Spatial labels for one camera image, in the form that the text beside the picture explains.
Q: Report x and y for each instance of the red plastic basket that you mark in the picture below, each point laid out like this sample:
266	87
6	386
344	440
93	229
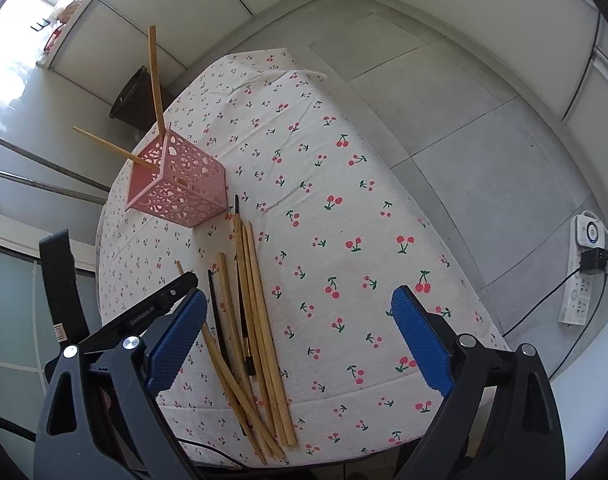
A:
53	40

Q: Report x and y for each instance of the black chopstick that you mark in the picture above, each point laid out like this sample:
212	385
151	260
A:
250	365
216	310

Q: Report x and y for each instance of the dark brown trash bin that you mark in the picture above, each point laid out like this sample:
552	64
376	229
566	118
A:
134	100

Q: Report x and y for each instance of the cherry print tablecloth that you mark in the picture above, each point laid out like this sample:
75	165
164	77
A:
309	160

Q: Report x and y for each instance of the white power strip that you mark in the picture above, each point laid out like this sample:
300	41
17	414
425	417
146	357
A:
576	300

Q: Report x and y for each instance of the pink perforated utensil holder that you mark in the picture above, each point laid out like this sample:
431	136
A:
194	180

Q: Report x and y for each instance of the black charger plug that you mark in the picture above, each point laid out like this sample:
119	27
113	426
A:
595	261

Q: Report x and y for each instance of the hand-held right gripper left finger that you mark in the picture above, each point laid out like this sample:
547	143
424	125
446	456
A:
179	345

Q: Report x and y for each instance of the frosted glass door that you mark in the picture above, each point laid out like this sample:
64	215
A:
9	310

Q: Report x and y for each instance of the kitchen window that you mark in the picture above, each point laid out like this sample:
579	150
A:
14	35

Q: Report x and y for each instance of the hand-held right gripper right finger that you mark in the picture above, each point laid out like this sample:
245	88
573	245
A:
421	340

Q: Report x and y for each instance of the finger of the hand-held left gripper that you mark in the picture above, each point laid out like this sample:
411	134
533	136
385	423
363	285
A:
61	285
144	310

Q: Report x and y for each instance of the black hook rack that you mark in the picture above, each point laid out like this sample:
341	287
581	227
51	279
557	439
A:
40	24

